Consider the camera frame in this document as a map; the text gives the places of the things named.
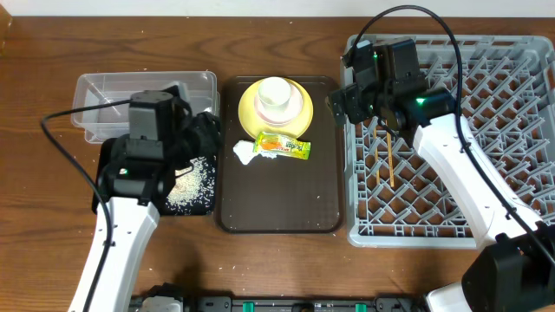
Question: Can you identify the wooden chopstick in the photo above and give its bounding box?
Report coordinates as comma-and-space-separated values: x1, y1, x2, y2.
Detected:
386, 133, 395, 188
373, 127, 381, 186

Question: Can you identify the white napkin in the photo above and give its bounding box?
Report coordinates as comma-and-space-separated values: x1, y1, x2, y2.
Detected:
232, 140, 277, 166

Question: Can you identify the yellow snack wrapper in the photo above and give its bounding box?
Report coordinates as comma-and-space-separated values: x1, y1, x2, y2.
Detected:
253, 133, 311, 160

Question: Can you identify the white paper cup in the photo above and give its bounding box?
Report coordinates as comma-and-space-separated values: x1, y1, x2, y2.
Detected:
258, 76, 291, 114

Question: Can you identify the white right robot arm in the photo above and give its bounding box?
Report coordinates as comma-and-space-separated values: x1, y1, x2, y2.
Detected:
326, 84, 554, 311

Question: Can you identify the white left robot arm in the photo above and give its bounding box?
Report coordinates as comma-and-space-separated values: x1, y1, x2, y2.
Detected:
69, 112, 221, 311

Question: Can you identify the grey dishwasher rack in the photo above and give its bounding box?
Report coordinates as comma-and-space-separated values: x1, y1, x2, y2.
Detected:
343, 35, 554, 249

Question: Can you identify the yellow plate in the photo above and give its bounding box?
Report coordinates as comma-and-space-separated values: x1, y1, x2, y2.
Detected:
238, 77, 313, 139

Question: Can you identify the black tray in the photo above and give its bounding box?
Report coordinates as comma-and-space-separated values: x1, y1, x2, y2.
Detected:
91, 137, 218, 218

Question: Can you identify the pile of rice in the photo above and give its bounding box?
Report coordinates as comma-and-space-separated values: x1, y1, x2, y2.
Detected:
166, 156, 217, 214

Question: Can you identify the brown serving tray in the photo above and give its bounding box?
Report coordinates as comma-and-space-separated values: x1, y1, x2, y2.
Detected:
214, 76, 345, 234

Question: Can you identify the clear plastic bin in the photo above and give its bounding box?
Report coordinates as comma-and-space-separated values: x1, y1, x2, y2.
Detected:
71, 71, 220, 144

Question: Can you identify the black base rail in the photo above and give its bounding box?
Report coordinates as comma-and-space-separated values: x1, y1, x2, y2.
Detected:
127, 283, 428, 312

